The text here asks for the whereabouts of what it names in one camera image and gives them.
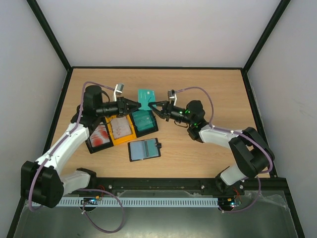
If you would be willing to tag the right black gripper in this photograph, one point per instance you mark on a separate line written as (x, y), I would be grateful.
(167, 110)

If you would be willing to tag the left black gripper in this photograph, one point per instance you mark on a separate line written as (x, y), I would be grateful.
(122, 107)

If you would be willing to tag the teal credit card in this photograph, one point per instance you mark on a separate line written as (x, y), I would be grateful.
(146, 96)
(151, 148)

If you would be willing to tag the black card holder wallet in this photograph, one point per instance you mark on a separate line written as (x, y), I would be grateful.
(136, 150)

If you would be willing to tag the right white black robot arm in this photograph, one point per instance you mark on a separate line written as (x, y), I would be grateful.
(251, 153)

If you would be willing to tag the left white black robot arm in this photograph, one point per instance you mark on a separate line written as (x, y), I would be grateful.
(41, 180)

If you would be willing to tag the teal cards stack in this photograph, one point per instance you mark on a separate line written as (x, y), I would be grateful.
(143, 120)

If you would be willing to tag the black bin with teal cards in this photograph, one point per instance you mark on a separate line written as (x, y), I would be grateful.
(148, 131)

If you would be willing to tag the yellow bin with white cards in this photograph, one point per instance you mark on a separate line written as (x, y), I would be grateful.
(123, 139)

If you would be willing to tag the red white cards stack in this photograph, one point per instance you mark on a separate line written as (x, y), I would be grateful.
(100, 136)

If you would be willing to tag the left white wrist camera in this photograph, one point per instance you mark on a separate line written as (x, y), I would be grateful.
(117, 91)

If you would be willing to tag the black cage frame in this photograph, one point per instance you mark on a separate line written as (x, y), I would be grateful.
(280, 9)

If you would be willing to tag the light blue slotted cable duct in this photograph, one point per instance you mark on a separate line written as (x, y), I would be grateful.
(140, 202)

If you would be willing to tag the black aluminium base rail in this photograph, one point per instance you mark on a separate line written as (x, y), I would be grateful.
(203, 186)

